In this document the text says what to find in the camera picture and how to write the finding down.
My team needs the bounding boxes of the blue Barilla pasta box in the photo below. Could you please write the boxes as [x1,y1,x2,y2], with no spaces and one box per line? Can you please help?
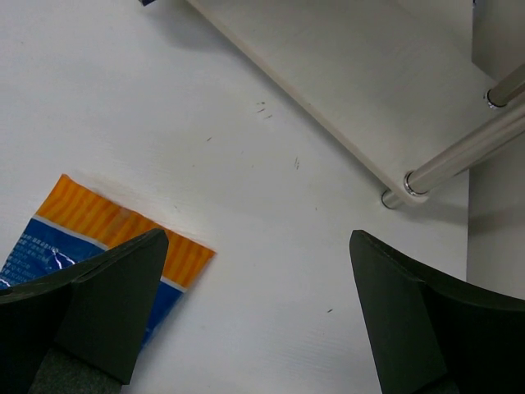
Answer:
[139,0,156,7]

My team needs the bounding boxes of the white two-tier shelf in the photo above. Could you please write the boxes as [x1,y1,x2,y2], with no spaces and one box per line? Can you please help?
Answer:
[194,1,524,208]

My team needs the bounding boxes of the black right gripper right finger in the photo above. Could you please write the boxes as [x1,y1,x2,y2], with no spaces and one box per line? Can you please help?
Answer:
[349,230,524,393]

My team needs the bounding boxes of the blue orange pasta bag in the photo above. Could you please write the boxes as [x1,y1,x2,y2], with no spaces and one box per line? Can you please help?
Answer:
[1,175,215,345]

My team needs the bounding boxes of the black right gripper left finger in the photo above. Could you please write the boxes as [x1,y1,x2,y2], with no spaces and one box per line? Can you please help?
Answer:
[1,229,168,393]

